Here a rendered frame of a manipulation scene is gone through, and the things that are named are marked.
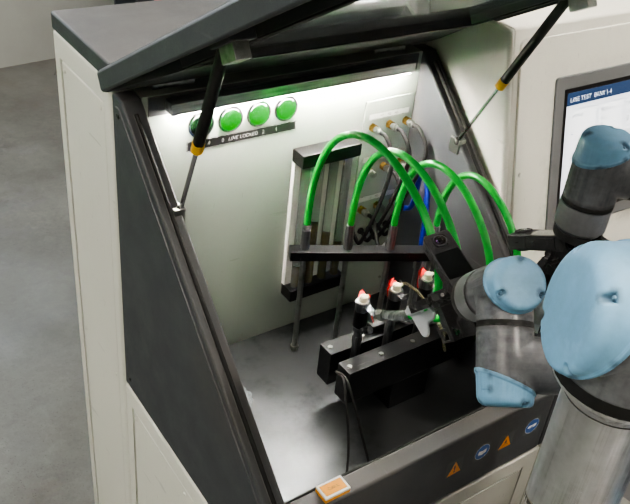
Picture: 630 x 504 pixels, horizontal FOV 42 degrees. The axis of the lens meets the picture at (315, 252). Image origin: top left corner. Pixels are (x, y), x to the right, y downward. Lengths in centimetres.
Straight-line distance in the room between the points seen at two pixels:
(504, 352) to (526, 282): 9
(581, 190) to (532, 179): 55
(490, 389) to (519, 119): 75
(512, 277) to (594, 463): 34
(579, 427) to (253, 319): 115
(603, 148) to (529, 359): 31
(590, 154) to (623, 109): 75
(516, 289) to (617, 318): 40
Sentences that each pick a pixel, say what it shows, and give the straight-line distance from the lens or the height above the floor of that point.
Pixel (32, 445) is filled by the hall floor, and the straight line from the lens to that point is 279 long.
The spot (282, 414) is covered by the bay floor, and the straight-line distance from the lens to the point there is 168.
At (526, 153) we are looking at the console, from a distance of 172.
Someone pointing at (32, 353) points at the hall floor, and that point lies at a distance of 311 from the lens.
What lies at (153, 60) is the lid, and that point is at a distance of 119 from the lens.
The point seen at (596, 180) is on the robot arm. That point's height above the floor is 151.
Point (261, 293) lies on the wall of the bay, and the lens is 178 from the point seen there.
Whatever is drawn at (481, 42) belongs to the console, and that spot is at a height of 150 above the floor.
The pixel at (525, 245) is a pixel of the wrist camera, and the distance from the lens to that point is 132.
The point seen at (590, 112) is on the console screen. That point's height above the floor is 136.
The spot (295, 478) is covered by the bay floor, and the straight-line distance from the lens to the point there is 157.
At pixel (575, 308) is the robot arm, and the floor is 163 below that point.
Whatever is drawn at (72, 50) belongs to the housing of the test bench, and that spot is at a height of 146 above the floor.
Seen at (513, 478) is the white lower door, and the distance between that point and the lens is 182.
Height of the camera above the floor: 202
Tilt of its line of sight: 34 degrees down
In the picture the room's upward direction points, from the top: 6 degrees clockwise
